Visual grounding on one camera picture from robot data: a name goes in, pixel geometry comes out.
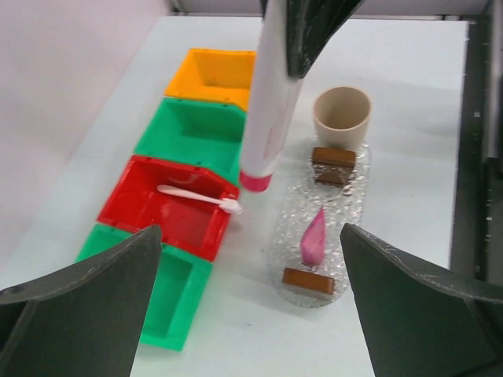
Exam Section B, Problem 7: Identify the beige cup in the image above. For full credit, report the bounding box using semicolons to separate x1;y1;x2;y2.
312;86;373;152

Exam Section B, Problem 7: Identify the clear glass tray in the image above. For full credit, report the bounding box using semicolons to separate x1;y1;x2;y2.
265;138;371;308

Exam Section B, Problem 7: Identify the white toothbrush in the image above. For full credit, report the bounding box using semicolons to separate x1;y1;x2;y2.
157;185;243;214

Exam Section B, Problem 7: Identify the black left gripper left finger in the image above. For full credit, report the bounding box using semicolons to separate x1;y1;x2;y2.
1;225;162;376

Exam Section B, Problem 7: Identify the green plastic bin far left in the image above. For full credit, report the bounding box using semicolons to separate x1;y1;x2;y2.
74;223;214;351

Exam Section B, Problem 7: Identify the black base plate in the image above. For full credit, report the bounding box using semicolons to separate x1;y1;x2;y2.
450;16;502;285

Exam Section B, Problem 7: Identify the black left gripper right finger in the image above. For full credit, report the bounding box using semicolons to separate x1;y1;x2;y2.
340;224;502;376

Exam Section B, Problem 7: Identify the yellow plastic bin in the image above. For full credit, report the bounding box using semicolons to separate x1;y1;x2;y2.
163;48;256;112

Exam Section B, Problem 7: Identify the red plastic bin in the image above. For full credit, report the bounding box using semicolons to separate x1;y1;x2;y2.
97;155;240;262

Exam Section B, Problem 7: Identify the white toothpaste tube red cap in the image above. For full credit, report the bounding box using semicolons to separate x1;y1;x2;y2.
239;1;303;192

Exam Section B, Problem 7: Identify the green plastic bin with cup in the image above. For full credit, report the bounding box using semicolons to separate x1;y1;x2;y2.
134;97;245;185

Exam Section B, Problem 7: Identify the pink toothpaste tube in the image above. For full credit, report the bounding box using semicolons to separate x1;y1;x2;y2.
299;207;326;266

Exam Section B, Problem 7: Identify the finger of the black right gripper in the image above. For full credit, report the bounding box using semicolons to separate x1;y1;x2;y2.
286;0;364;79

